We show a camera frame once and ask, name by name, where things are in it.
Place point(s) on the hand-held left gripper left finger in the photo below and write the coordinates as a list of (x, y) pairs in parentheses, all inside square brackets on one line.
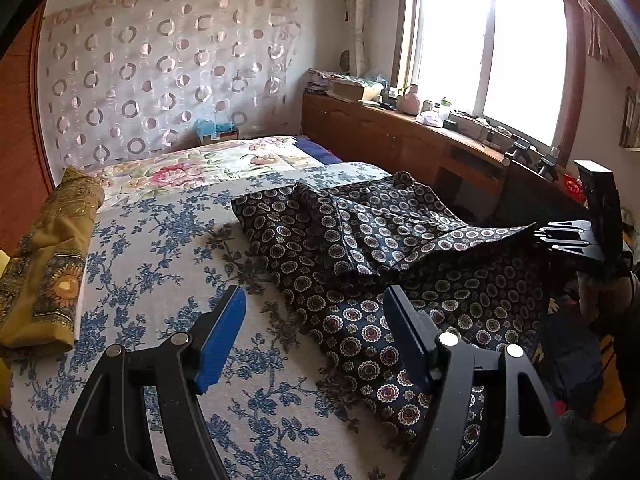
[(220, 340)]

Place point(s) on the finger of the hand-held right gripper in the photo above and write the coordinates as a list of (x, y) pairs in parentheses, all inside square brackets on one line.
[(565, 230), (565, 250)]

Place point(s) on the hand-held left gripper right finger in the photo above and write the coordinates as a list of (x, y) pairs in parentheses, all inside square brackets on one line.
[(407, 340)]

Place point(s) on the navy medallion patterned garment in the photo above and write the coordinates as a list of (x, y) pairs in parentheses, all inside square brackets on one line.
[(360, 260)]

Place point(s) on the pile of colourful clothes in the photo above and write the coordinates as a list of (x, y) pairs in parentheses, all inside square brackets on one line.
[(580, 360)]

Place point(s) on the person's right hand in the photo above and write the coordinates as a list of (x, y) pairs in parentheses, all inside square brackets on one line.
[(590, 297)]

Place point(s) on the blue floral bed sheet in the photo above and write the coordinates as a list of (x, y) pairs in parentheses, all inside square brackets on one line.
[(175, 260)]

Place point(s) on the grey flat box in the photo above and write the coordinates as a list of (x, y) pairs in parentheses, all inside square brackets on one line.
[(470, 126)]

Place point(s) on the green capped bottle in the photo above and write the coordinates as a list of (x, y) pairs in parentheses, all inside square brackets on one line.
[(445, 109)]

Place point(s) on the pink floral blanket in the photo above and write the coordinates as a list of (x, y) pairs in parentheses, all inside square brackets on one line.
[(190, 170)]

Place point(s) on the white plastic bag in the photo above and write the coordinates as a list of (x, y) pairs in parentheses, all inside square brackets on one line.
[(430, 120)]

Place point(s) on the wooden bedside cabinet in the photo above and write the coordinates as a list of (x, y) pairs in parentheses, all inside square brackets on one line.
[(400, 145)]

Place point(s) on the yellow patterned folded cloth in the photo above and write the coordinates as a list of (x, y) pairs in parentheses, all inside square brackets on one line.
[(50, 260)]

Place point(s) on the window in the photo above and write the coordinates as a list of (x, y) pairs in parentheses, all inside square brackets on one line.
[(490, 45)]

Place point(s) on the pink kettle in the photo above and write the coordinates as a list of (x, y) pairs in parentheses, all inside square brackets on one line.
[(411, 100)]

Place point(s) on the small brown box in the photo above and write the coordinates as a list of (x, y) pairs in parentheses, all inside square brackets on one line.
[(227, 135)]

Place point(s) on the navy blue blanket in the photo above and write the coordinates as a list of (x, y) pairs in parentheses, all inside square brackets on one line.
[(320, 150)]

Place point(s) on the light blue cloth bundle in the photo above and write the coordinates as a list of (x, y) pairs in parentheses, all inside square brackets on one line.
[(212, 126)]

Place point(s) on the cardboard box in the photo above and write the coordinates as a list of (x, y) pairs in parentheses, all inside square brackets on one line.
[(347, 90)]

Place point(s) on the stack of books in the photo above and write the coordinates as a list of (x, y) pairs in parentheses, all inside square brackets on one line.
[(320, 81)]

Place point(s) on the round dark table fan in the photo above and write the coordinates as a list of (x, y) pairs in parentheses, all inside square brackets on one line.
[(346, 61)]

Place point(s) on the wooden wardrobe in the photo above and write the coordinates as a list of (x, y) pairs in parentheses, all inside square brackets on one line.
[(20, 135)]

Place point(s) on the sheer window curtain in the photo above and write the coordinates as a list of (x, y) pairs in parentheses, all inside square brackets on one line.
[(361, 15)]

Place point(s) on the framed wall picture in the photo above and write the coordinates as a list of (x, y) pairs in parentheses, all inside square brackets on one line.
[(631, 117)]

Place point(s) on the circle patterned wall curtain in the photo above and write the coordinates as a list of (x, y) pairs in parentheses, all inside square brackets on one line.
[(165, 70)]

